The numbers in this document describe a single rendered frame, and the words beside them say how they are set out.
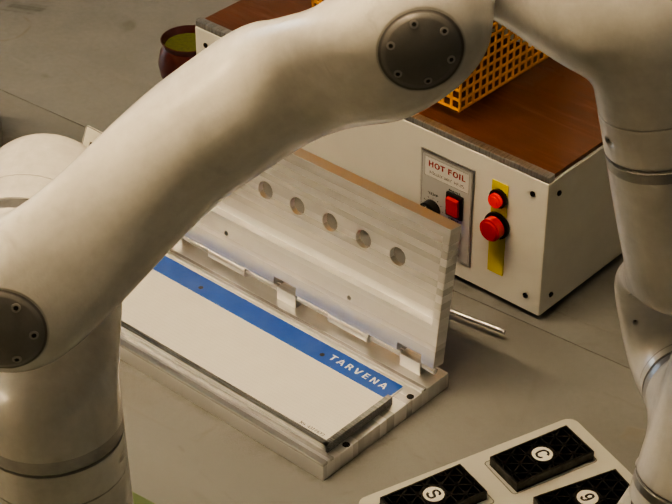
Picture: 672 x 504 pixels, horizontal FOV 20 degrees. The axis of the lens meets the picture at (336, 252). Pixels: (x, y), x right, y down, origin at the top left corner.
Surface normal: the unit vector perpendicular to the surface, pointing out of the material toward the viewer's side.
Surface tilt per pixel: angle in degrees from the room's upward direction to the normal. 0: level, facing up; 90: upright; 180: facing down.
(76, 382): 34
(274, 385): 0
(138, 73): 0
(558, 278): 90
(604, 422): 0
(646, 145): 92
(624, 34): 77
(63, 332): 90
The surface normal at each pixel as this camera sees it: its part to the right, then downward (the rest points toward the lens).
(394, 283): -0.66, 0.33
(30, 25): 0.00, -0.82
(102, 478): 0.73, 0.36
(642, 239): -0.62, 0.54
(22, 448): -0.20, 0.53
